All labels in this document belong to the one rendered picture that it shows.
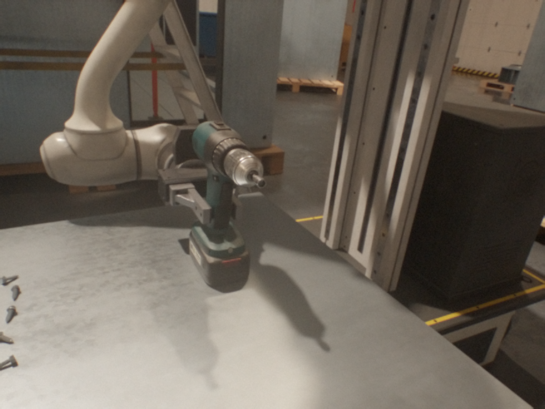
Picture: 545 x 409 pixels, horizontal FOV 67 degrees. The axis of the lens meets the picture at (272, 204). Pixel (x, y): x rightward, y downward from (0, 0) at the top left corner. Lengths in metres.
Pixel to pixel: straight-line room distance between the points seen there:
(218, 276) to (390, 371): 0.27
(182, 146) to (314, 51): 6.16
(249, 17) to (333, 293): 2.30
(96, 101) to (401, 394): 0.67
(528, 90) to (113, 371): 7.20
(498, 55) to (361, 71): 11.87
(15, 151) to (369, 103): 1.99
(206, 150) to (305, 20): 6.26
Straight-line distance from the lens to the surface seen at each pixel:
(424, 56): 1.09
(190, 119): 2.48
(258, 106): 2.89
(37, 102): 2.60
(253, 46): 2.81
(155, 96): 2.72
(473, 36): 13.62
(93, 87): 0.83
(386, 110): 1.24
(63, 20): 2.55
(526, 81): 7.46
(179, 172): 0.73
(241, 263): 0.64
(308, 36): 6.82
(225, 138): 0.58
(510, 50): 12.90
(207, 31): 8.85
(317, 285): 0.68
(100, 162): 0.84
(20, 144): 2.67
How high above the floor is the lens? 1.04
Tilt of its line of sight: 25 degrees down
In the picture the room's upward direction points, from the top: 5 degrees clockwise
